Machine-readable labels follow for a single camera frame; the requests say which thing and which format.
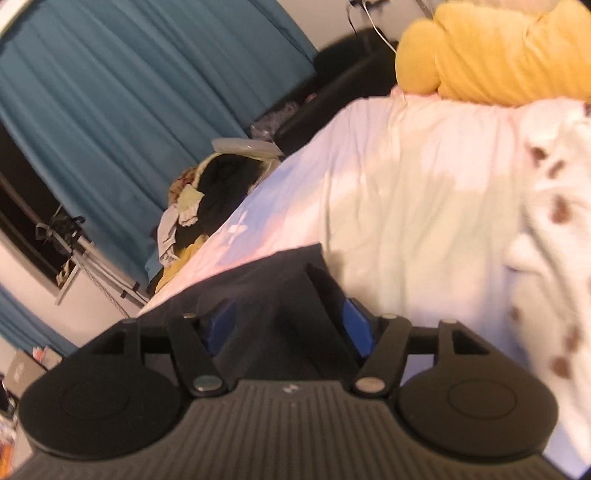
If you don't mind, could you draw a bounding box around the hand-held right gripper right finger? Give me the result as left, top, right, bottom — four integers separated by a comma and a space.
305, 261, 491, 397

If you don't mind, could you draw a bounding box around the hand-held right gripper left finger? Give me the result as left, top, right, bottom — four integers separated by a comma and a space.
98, 298, 241, 398

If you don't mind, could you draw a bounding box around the dark navy garment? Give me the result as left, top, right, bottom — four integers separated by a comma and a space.
137, 244, 380, 383

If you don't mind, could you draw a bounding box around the pile of clothes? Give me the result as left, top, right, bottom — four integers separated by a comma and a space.
147, 137, 283, 296

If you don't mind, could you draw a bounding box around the pastel bed sheet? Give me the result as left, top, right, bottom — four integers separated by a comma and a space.
139, 88, 591, 478

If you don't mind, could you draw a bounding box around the cardboard box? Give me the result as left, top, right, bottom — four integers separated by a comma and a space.
2, 351, 62, 398

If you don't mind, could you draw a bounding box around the white brown-spotted fleece blanket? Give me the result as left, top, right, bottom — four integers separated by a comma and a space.
503, 98, 591, 416

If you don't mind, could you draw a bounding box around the teal curtain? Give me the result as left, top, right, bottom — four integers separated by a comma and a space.
0, 0, 319, 357

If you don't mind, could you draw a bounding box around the black chair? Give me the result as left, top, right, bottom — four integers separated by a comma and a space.
252, 28, 400, 158

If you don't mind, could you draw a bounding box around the yellow plush pillow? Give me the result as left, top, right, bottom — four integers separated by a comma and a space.
395, 0, 591, 108

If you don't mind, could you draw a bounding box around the window frame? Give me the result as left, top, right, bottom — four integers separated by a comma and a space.
0, 172, 149, 307

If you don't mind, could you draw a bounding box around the white cable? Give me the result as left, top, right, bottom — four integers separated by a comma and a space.
347, 0, 400, 55

